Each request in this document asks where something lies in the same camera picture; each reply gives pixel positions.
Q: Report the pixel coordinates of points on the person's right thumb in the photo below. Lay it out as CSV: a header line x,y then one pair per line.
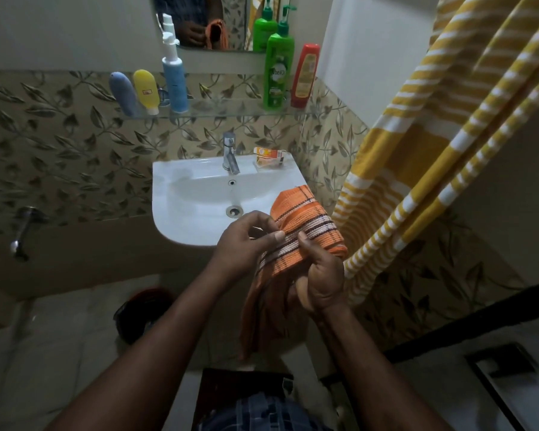
x,y
308,249

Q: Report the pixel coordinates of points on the blue plaid shorts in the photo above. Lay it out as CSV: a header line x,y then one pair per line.
x,y
260,415

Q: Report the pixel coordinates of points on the grey blue tube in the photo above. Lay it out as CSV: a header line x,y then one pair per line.
x,y
123,94

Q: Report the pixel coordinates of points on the wall mirror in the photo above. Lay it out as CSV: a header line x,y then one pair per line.
x,y
238,22

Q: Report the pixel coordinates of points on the green pump bottle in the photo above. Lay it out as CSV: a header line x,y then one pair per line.
x,y
278,67

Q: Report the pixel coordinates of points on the person's right forearm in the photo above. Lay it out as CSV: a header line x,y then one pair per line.
x,y
368,372

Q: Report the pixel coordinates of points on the chrome sink faucet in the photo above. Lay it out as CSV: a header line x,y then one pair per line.
x,y
230,152

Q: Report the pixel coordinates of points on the glass wall shelf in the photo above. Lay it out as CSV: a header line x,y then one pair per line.
x,y
215,108

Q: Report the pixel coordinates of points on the person's left thumb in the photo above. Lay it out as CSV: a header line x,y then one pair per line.
x,y
271,241

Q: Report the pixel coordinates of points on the chrome sink drain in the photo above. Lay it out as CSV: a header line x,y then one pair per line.
x,y
234,211

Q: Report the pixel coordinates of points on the person's left hand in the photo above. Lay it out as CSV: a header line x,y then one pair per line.
x,y
238,246

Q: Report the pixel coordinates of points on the white ceramic sink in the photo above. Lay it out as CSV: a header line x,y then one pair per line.
x,y
193,197

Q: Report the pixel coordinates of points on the person's right hand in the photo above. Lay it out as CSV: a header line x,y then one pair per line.
x,y
325,282

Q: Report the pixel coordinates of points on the red bottle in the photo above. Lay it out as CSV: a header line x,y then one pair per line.
x,y
305,76

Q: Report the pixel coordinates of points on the person's left forearm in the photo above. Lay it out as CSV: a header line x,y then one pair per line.
x,y
152,354

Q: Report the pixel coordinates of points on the chrome wall tap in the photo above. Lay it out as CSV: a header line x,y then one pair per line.
x,y
23,228

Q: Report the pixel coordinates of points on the blue white pump bottle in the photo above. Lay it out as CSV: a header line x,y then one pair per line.
x,y
175,82

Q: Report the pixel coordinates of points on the red black bucket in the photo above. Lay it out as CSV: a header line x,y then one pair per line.
x,y
143,314

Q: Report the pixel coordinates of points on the yellow tube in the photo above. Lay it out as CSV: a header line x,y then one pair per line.
x,y
147,90

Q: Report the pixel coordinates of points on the orange white toothpaste tube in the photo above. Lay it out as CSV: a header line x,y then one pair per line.
x,y
269,156

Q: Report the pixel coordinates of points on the yellow white striped towel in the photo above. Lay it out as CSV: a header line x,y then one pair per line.
x,y
444,139

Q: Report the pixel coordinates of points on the orange striped cloth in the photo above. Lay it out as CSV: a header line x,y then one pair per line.
x,y
305,215

